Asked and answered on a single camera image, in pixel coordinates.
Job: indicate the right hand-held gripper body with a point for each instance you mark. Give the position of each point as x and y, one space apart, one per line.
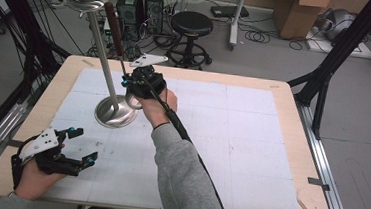
148 81

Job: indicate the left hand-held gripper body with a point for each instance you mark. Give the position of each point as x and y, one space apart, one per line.
41 143

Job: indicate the metal stand with round base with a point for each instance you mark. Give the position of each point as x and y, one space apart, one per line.
114 114

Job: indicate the person's right hand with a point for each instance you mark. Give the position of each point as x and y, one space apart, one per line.
156 110

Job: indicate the person's left hand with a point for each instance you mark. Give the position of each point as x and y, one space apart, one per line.
35 184

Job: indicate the dark tape strip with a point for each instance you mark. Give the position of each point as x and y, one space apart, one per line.
10 143
317 183

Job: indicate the small white box green light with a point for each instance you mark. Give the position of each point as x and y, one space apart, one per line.
107 28

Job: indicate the black computer tower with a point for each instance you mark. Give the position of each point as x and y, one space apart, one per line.
131 6
154 8

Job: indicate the black round stool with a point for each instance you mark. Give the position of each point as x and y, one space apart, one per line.
191 23

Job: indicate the flat black device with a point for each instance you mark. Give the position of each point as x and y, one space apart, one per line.
229 11

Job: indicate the white gridded mat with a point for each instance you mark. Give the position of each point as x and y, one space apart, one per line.
244 132

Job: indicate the large open cardboard box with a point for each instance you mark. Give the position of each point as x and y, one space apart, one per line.
297 16

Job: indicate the silver rounded appliance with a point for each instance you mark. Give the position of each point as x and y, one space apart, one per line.
338 24

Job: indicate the white flat board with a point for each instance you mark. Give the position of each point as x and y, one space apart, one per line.
345 50

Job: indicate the white stand post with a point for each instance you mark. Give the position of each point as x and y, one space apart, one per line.
235 18

